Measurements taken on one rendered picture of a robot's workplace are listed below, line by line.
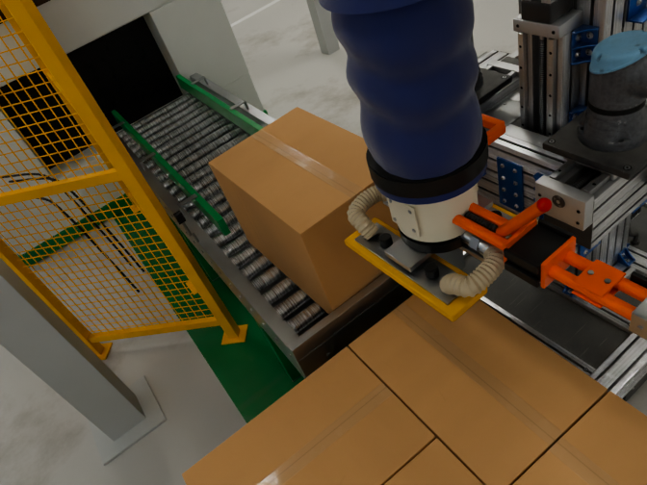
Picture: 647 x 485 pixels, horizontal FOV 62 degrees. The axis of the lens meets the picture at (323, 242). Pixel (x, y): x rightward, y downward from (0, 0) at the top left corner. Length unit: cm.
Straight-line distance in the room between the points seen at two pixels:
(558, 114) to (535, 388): 73
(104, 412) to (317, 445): 116
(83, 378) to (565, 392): 170
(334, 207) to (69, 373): 126
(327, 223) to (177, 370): 137
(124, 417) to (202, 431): 35
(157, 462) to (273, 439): 93
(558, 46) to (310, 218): 76
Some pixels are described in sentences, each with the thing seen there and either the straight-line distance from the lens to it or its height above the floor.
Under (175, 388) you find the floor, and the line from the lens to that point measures 260.
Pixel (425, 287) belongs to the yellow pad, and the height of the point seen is 105.
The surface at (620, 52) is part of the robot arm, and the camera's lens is 131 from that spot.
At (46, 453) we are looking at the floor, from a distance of 282.
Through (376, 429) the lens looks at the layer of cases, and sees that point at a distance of 152.
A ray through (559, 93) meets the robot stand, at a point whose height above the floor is 106.
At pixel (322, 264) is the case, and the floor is 81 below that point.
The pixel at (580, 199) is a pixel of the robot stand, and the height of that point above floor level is 99.
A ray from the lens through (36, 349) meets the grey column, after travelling 218.
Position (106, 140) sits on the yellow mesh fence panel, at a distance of 195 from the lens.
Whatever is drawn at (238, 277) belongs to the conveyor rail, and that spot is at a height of 60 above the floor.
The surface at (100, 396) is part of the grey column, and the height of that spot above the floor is 27.
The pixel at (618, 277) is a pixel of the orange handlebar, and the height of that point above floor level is 117.
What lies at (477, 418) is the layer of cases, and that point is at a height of 54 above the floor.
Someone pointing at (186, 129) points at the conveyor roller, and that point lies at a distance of 322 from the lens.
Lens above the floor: 188
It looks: 41 degrees down
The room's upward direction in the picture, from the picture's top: 21 degrees counter-clockwise
